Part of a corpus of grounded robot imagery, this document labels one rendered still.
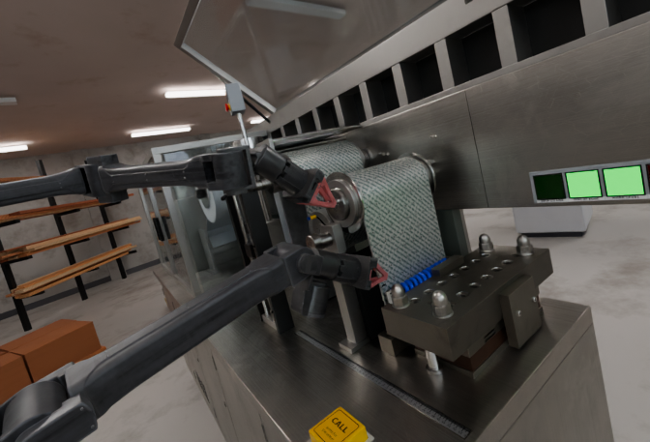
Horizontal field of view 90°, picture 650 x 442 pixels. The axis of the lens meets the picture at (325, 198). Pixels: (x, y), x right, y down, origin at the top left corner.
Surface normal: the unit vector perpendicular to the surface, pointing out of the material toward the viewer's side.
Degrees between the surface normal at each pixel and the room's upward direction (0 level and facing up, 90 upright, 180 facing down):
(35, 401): 16
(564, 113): 90
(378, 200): 90
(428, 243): 90
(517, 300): 90
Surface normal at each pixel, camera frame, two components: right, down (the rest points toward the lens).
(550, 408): 0.55, -0.05
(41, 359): 0.85, -0.16
